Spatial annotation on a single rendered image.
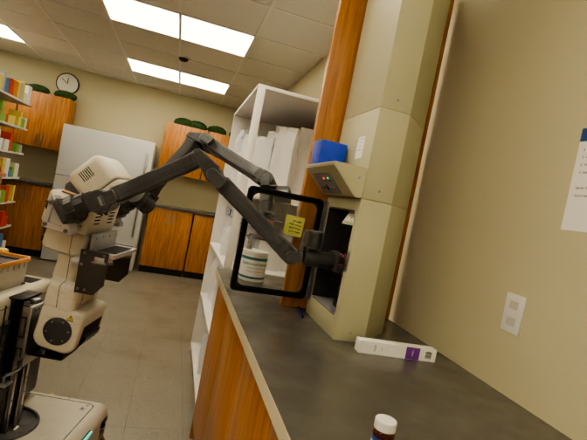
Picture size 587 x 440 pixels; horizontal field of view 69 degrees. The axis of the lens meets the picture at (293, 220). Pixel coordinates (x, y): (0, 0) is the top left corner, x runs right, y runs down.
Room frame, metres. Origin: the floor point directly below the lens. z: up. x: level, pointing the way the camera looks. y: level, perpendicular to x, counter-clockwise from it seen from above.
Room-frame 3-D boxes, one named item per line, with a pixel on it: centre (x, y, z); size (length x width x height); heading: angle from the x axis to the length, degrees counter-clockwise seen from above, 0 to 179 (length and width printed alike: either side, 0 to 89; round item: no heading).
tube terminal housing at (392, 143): (1.58, -0.28, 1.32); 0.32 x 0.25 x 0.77; 16
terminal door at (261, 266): (1.64, 0.04, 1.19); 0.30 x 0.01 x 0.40; 107
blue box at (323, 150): (1.61, -0.08, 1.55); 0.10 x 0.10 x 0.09; 16
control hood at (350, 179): (1.53, -0.10, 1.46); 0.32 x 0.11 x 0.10; 16
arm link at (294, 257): (1.50, -0.05, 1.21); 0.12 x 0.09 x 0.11; 94
